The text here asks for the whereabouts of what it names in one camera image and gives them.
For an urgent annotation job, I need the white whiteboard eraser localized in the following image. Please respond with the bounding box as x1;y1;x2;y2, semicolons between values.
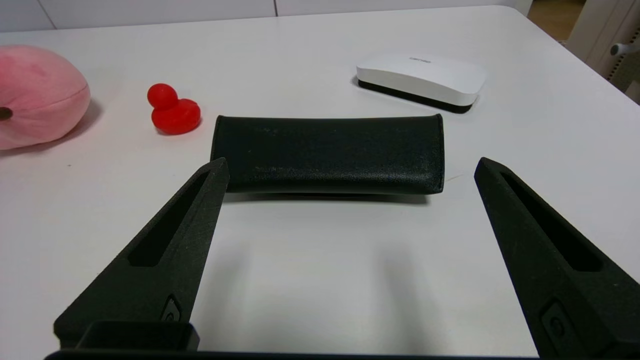
356;52;488;114

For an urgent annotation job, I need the black glasses case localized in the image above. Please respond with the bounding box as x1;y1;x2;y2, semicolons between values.
210;114;445;196

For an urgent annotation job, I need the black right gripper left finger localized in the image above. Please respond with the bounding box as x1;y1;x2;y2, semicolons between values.
54;157;231;351

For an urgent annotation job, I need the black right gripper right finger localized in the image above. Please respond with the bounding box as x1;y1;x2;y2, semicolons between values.
474;157;640;360

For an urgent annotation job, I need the pink plush peach toy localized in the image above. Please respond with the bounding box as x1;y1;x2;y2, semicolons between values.
0;44;92;151

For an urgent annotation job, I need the red rubber duck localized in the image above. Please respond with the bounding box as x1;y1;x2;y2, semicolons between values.
147;83;202;136

